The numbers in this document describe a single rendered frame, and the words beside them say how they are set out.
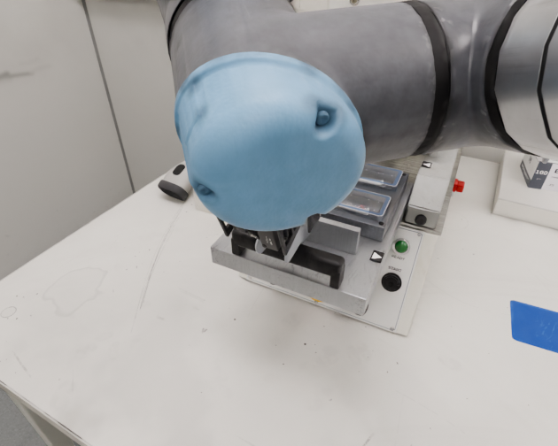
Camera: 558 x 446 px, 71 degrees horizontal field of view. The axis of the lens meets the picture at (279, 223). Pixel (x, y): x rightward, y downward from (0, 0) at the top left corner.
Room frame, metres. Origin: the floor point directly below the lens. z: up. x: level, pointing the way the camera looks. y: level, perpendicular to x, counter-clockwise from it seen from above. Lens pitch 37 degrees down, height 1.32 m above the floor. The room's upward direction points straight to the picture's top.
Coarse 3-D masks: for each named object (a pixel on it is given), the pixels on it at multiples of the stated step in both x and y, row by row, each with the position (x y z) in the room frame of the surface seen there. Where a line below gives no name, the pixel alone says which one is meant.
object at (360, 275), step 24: (408, 192) 0.55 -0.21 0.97; (312, 240) 0.42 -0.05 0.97; (336, 240) 0.40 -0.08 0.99; (360, 240) 0.42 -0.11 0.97; (384, 240) 0.42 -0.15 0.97; (240, 264) 0.39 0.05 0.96; (264, 264) 0.37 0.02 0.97; (288, 264) 0.37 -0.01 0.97; (360, 264) 0.37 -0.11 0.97; (288, 288) 0.36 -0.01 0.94; (312, 288) 0.34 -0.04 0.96; (360, 288) 0.33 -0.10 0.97; (360, 312) 0.31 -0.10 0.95
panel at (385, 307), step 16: (400, 240) 0.50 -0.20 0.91; (416, 240) 0.49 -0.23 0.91; (400, 256) 0.49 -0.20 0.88; (416, 256) 0.48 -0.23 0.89; (384, 272) 0.48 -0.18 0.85; (400, 272) 0.48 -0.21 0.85; (384, 288) 0.47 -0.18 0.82; (400, 288) 0.46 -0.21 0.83; (320, 304) 0.49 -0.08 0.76; (368, 304) 0.46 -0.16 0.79; (384, 304) 0.46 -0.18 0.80; (400, 304) 0.45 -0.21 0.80; (368, 320) 0.45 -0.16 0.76; (384, 320) 0.44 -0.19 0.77
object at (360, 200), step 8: (352, 192) 0.49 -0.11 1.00; (360, 192) 0.49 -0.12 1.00; (368, 192) 0.49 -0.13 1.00; (344, 200) 0.47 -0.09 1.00; (352, 200) 0.47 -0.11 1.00; (360, 200) 0.47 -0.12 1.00; (368, 200) 0.47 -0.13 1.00; (376, 200) 0.47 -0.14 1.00; (384, 200) 0.47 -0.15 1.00; (352, 208) 0.45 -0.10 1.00; (360, 208) 0.45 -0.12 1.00; (368, 208) 0.45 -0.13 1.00; (376, 208) 0.45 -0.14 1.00; (384, 208) 0.45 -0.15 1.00
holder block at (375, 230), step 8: (360, 184) 0.53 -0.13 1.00; (400, 184) 0.53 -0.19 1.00; (376, 192) 0.51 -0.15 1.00; (384, 192) 0.51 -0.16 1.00; (392, 192) 0.51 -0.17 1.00; (400, 192) 0.51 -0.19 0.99; (392, 200) 0.48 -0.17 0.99; (392, 208) 0.46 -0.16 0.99; (328, 216) 0.45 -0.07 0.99; (336, 216) 0.45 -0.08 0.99; (344, 216) 0.44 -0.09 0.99; (352, 216) 0.44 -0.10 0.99; (384, 216) 0.44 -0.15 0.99; (392, 216) 0.47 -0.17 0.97; (352, 224) 0.44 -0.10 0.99; (360, 224) 0.43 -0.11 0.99; (368, 224) 0.43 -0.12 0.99; (376, 224) 0.42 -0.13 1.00; (384, 224) 0.42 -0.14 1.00; (360, 232) 0.43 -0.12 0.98; (368, 232) 0.43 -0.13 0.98; (376, 232) 0.42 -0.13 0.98; (384, 232) 0.42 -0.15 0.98; (376, 240) 0.42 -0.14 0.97
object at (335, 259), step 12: (240, 240) 0.39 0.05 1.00; (252, 240) 0.38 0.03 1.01; (240, 252) 0.39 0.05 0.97; (264, 252) 0.37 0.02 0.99; (276, 252) 0.36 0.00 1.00; (300, 252) 0.35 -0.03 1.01; (312, 252) 0.35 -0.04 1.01; (324, 252) 0.35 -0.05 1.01; (300, 264) 0.35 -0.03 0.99; (312, 264) 0.34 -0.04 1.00; (324, 264) 0.34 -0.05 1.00; (336, 264) 0.33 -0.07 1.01; (336, 276) 0.33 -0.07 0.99; (336, 288) 0.33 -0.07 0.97
